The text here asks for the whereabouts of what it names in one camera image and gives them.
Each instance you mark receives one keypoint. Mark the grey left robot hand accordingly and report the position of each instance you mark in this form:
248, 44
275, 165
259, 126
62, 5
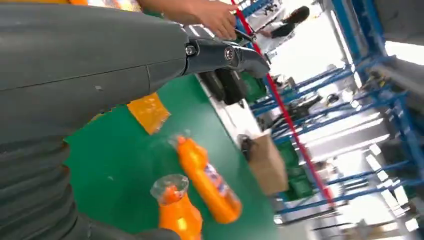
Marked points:
82, 66

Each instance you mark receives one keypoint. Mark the orange drink bottle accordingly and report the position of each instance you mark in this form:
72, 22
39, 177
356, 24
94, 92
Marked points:
179, 215
205, 182

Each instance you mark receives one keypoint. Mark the yellow plastic sheet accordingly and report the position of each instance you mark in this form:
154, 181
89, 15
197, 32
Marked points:
149, 112

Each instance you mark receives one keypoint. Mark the green table mat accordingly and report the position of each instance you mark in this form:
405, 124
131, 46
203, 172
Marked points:
116, 165

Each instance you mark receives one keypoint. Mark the ribbed grey left arm sleeve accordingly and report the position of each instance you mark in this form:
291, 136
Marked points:
33, 188

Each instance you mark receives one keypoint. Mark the person's hand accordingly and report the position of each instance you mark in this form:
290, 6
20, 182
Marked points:
217, 18

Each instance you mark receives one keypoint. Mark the person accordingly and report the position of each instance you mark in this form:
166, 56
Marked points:
285, 26

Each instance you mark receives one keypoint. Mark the red metal bar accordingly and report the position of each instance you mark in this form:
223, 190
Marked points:
285, 116

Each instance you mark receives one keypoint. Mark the brown cardboard box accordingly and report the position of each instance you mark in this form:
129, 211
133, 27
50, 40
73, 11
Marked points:
268, 165

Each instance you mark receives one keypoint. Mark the green plastic crate stack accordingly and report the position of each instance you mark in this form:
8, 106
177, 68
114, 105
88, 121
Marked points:
298, 185

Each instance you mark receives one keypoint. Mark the blue metal shelf rack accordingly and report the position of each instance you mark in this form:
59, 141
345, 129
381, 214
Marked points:
334, 78

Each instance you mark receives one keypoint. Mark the blue metal pillar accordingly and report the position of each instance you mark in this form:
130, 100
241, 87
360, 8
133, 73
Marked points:
362, 23

